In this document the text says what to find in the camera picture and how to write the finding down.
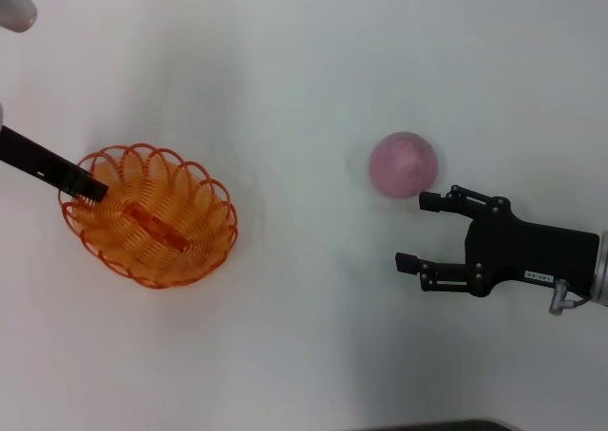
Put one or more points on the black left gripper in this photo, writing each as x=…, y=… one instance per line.
x=21, y=148

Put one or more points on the orange plastic woven basket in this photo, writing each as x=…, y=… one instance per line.
x=157, y=227

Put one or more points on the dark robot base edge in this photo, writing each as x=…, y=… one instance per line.
x=451, y=425

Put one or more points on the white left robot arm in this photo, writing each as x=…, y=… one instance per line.
x=14, y=1

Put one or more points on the pink peach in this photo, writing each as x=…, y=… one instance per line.
x=401, y=165

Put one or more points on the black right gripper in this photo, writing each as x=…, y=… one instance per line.
x=522, y=253

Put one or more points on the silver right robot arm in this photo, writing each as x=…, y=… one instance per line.
x=601, y=269

